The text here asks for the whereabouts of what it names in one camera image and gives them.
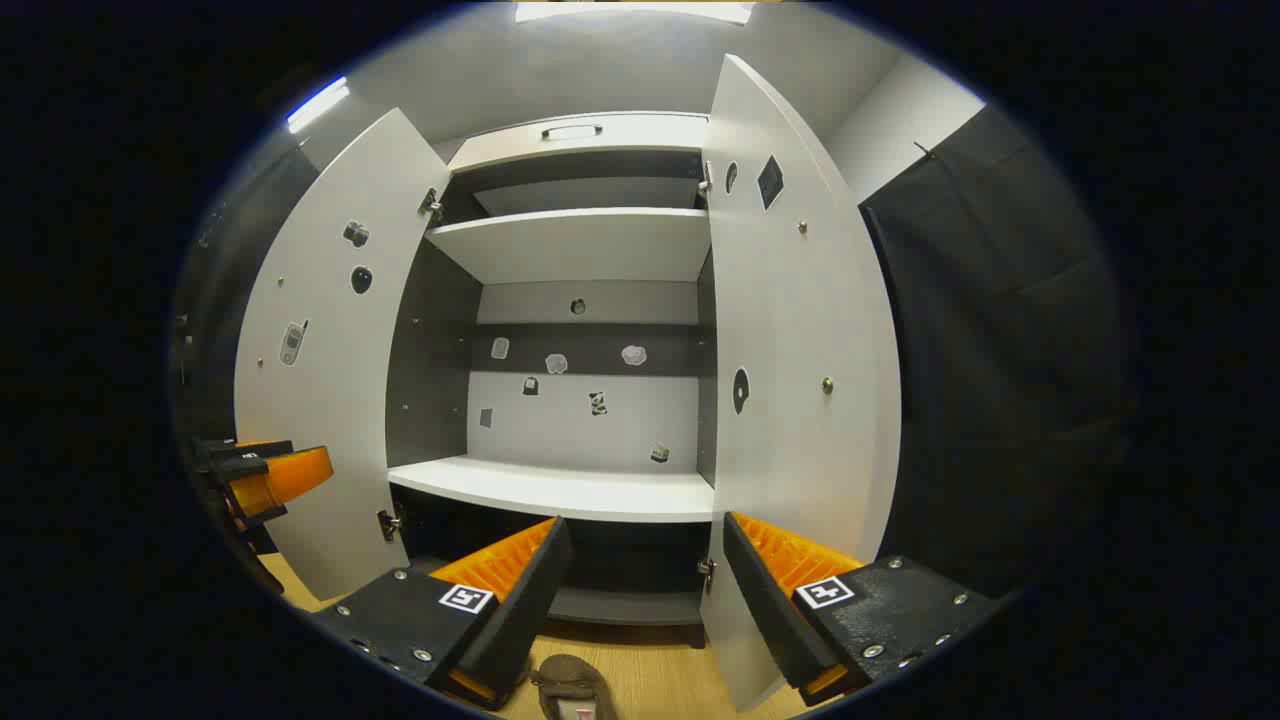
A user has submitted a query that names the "black backdrop cloth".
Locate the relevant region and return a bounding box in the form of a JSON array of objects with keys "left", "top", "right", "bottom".
[{"left": 170, "top": 105, "right": 1141, "bottom": 601}]

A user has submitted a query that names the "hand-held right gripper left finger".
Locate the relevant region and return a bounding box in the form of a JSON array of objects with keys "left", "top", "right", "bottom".
[{"left": 310, "top": 515, "right": 574, "bottom": 713}]

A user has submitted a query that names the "white cabinet door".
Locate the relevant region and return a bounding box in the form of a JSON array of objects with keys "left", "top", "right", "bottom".
[
  {"left": 700, "top": 53, "right": 903, "bottom": 713},
  {"left": 233, "top": 107, "right": 451, "bottom": 601}
]

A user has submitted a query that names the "brown fuzzy shoe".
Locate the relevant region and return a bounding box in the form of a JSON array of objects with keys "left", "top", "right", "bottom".
[{"left": 530, "top": 655, "right": 616, "bottom": 720}]

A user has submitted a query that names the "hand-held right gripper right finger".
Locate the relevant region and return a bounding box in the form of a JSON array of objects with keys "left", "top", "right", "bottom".
[{"left": 722, "top": 511, "right": 1001, "bottom": 709}]

